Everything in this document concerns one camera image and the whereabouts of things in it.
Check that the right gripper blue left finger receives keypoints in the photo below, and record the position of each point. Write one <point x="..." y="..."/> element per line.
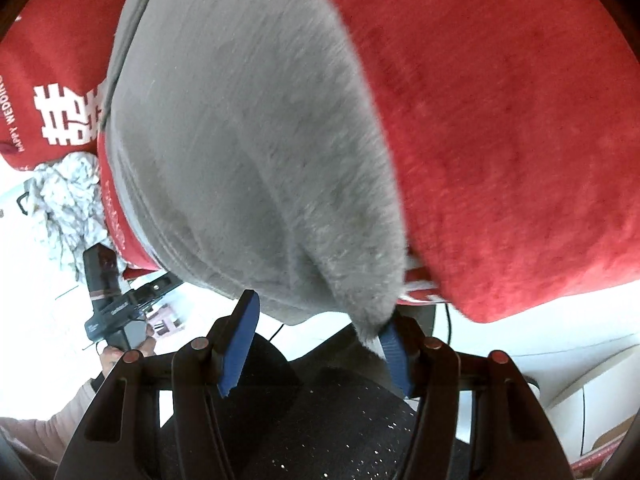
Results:
<point x="202" y="374"/>

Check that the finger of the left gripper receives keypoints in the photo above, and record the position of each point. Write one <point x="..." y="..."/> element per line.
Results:
<point x="154" y="291"/>
<point x="102" y="275"/>

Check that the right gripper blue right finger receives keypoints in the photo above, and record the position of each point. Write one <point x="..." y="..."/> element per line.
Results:
<point x="426" y="368"/>

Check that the grey fleece garment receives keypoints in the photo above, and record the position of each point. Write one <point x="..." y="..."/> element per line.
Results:
<point x="246" y="152"/>

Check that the pink sleeved left forearm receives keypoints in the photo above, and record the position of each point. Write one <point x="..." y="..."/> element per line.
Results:
<point x="48" y="439"/>

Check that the white grey patterned cloth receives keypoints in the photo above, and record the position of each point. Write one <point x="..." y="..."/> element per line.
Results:
<point x="65" y="205"/>

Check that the white cabinet furniture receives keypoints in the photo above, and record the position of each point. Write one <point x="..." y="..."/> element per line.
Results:
<point x="588" y="384"/>

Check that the red wedding blanket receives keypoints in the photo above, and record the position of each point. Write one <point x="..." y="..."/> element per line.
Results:
<point x="512" y="127"/>

